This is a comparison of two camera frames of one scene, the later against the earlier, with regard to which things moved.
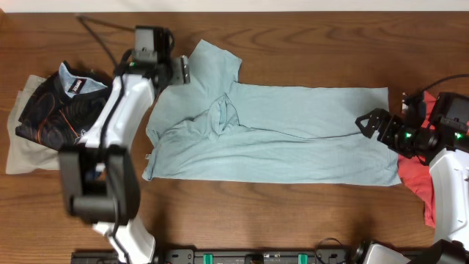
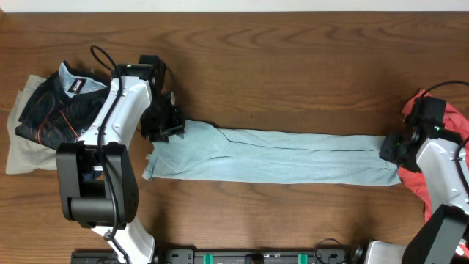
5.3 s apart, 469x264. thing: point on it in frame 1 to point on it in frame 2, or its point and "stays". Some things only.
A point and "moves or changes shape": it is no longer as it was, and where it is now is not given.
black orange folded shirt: x=61 y=105 stays
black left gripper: x=176 y=70 to x=165 y=122
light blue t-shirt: x=208 y=129 moves or changes shape
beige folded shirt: x=24 y=155 stays
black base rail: x=234 y=256 stays
